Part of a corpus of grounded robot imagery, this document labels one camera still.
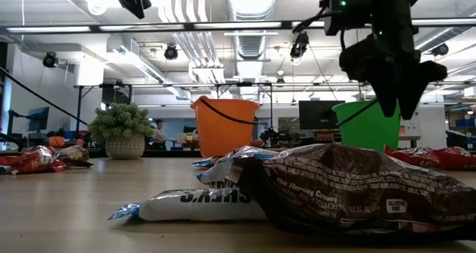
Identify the silver ventilation duct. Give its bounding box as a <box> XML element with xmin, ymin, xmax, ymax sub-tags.
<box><xmin>226</xmin><ymin>0</ymin><xmax>278</xmax><ymax>60</ymax></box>

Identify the black computer monitor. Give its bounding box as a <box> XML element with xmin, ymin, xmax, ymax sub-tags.
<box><xmin>298</xmin><ymin>100</ymin><xmax>346</xmax><ymax>131</ymax></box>
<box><xmin>27</xmin><ymin>106</ymin><xmax>51</xmax><ymax>132</ymax></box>

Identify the black aluminium rig frame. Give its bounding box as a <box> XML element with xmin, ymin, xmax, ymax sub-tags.
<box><xmin>0</xmin><ymin>17</ymin><xmax>476</xmax><ymax>159</ymax></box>

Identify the long black cable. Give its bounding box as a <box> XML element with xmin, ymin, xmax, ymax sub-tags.
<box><xmin>0</xmin><ymin>65</ymin><xmax>90</xmax><ymax>127</ymax></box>

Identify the black office chair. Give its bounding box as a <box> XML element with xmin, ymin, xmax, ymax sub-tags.
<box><xmin>445</xmin><ymin>129</ymin><xmax>469</xmax><ymax>150</ymax></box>

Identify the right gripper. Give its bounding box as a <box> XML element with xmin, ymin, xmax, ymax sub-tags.
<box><xmin>338</xmin><ymin>31</ymin><xmax>449</xmax><ymax>121</ymax></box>

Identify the white LED light bar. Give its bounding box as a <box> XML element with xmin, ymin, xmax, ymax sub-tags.
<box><xmin>98</xmin><ymin>24</ymin><xmax>185</xmax><ymax>32</ymax></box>
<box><xmin>193</xmin><ymin>21</ymin><xmax>283</xmax><ymax>30</ymax></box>
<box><xmin>5</xmin><ymin>25</ymin><xmax>92</xmax><ymax>33</ymax></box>
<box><xmin>411</xmin><ymin>18</ymin><xmax>476</xmax><ymax>26</ymax></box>
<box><xmin>292</xmin><ymin>19</ymin><xmax>325</xmax><ymax>28</ymax></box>

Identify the green plastic bucket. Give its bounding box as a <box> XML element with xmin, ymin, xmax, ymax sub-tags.
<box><xmin>332</xmin><ymin>99</ymin><xmax>402</xmax><ymax>153</ymax></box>

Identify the green potted plant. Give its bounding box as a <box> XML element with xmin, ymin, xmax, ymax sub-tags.
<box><xmin>87</xmin><ymin>102</ymin><xmax>155</xmax><ymax>161</ymax></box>

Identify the person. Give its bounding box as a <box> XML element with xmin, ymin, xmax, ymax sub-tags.
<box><xmin>150</xmin><ymin>118</ymin><xmax>169</xmax><ymax>151</ymax></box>

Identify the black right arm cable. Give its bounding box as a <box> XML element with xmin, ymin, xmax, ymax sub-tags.
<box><xmin>292</xmin><ymin>10</ymin><xmax>330</xmax><ymax>34</ymax></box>

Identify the black background rig frame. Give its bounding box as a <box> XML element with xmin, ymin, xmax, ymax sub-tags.
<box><xmin>73</xmin><ymin>80</ymin><xmax>476</xmax><ymax>150</ymax></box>

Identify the orange plastic bucket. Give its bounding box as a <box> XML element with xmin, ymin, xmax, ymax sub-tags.
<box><xmin>190</xmin><ymin>95</ymin><xmax>261</xmax><ymax>158</ymax></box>

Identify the black ceiling camera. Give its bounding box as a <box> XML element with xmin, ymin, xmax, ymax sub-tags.
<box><xmin>289</xmin><ymin>31</ymin><xmax>310</xmax><ymax>60</ymax></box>
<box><xmin>42</xmin><ymin>51</ymin><xmax>60</xmax><ymax>68</ymax></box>
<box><xmin>164</xmin><ymin>43</ymin><xmax>179</xmax><ymax>61</ymax></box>
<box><xmin>431</xmin><ymin>42</ymin><xmax>450</xmax><ymax>57</ymax></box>

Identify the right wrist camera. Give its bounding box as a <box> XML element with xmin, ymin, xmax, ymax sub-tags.
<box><xmin>322</xmin><ymin>0</ymin><xmax>361</xmax><ymax>37</ymax></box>

